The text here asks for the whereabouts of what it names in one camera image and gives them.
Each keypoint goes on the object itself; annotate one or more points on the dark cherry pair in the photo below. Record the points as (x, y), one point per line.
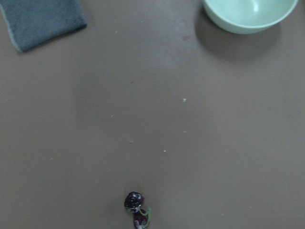
(133, 204)

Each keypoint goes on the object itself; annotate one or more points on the grey folded cloth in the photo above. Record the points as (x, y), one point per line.
(33, 22)

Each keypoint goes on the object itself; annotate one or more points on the mint green bowl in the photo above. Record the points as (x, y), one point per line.
(247, 16)

